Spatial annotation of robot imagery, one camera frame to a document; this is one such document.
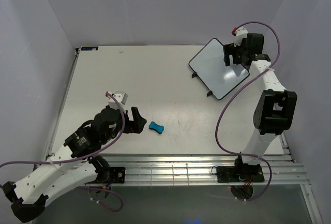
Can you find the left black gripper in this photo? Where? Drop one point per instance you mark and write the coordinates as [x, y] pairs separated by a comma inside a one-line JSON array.
[[138, 123]]

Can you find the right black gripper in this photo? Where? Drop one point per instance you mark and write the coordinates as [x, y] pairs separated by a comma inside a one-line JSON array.
[[229, 49]]

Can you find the blue whiteboard eraser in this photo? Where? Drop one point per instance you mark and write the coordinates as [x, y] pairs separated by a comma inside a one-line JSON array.
[[156, 127]]

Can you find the small black-framed whiteboard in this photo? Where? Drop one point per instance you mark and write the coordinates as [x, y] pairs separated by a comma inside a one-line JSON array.
[[209, 67]]

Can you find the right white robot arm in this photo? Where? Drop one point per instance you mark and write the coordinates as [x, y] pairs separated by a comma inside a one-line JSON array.
[[275, 109]]

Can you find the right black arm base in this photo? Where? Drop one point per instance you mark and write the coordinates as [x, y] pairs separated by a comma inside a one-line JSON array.
[[228, 174]]

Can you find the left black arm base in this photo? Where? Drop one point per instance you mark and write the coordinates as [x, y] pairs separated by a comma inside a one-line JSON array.
[[113, 175]]

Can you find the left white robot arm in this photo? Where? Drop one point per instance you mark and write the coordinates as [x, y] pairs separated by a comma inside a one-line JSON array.
[[72, 165]]

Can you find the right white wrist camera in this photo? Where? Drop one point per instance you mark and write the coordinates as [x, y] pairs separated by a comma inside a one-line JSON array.
[[239, 34]]

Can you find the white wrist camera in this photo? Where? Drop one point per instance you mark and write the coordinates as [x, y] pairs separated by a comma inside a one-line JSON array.
[[116, 99], [239, 34]]

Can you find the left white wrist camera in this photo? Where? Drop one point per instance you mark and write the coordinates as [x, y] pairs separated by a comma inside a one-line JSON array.
[[116, 99]]

